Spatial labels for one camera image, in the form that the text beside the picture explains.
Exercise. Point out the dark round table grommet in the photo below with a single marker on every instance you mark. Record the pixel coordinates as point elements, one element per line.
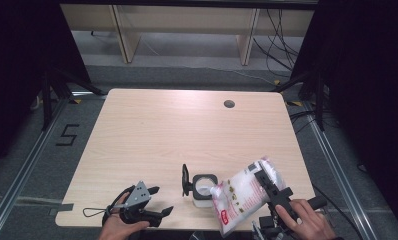
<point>229,104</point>

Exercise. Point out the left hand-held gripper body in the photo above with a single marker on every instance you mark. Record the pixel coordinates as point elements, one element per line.
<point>139,196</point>

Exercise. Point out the black curtain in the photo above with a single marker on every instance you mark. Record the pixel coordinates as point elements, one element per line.
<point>17,66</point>
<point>370,83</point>

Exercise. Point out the aluminium floor rail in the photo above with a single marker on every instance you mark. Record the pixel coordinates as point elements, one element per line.
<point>333,166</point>
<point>30,160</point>

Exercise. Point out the red and white sugar pouch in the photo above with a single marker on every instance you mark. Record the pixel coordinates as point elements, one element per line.
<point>240,200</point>

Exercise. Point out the beige wooden desk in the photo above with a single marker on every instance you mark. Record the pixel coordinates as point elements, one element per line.
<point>187,18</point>

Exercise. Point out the black metal stand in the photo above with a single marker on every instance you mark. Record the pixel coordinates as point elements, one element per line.
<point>320,100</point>
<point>47,100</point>

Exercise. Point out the person's right hand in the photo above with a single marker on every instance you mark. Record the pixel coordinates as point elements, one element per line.
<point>307,226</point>

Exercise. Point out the glass seasoning jar black lid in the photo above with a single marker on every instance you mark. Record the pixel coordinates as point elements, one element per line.
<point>196,180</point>

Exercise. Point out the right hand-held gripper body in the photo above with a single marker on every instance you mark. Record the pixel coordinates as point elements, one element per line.
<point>280,196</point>

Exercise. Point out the grey floor tape strip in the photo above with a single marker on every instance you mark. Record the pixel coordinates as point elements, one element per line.
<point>62,208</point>

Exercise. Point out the person's left hand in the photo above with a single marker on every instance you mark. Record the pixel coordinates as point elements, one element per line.
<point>115,230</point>

